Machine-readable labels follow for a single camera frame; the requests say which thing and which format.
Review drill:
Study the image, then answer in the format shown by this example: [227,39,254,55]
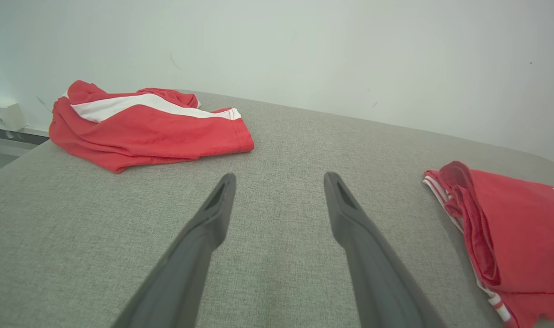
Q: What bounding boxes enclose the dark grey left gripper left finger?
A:
[112,173,237,328]

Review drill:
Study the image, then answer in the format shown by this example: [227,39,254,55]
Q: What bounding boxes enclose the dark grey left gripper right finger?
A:
[323,172,447,328]

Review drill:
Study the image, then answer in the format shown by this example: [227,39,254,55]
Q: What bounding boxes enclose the red shorts with white stripe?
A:
[49,80,255,174]

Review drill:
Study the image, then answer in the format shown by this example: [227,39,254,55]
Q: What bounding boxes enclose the red basketball jersey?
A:
[422,161,554,328]

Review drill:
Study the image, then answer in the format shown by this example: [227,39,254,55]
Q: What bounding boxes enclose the white and black baseboard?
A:
[0,125,50,147]

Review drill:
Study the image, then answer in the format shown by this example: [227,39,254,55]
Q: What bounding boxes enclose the white wall socket box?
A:
[0,99,27,132]

